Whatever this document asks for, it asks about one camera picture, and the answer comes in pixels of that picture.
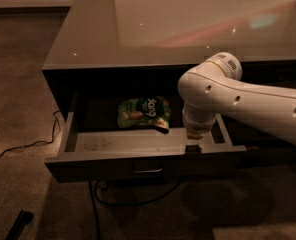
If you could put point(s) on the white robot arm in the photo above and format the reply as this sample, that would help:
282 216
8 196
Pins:
215 86

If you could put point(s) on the drawer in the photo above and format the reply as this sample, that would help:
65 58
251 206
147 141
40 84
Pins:
94 148

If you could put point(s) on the black bar on floor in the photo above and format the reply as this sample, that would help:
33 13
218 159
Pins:
23 219

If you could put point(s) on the green snack bag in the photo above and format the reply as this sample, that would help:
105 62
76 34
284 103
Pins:
154 112

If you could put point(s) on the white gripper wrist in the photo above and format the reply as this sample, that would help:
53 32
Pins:
198 127

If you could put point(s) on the dark grey drawer cabinet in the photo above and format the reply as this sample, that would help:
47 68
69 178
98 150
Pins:
128 49

